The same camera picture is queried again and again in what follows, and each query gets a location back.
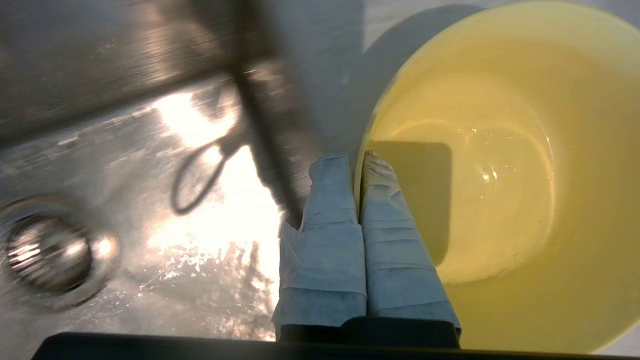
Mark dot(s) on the yellow plastic bowl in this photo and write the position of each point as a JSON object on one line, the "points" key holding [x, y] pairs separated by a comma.
{"points": [[525, 175]]}

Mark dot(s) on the stainless steel sink basin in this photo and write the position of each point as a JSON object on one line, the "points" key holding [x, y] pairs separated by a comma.
{"points": [[100, 150]]}

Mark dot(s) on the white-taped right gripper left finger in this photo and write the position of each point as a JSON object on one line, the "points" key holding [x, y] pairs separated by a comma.
{"points": [[325, 260]]}

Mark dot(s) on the round metal drain strainer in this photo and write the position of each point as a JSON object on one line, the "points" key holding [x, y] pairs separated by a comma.
{"points": [[50, 250]]}

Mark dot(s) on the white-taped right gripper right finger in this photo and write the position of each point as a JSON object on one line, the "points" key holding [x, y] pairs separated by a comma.
{"points": [[395, 270]]}

